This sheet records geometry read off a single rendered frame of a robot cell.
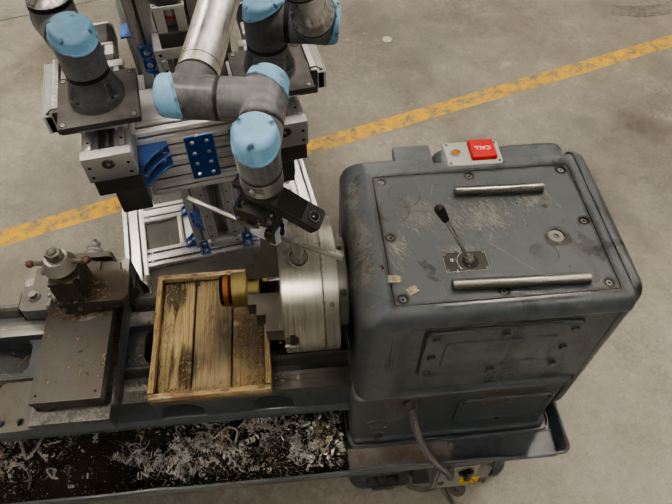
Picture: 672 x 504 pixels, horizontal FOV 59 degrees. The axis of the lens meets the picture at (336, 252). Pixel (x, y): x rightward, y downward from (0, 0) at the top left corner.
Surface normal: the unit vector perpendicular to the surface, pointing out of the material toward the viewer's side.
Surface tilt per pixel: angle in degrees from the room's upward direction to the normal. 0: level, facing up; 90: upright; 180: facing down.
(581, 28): 0
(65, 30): 7
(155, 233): 0
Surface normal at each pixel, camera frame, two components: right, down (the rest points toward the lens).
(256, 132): 0.02, -0.43
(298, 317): 0.08, 0.39
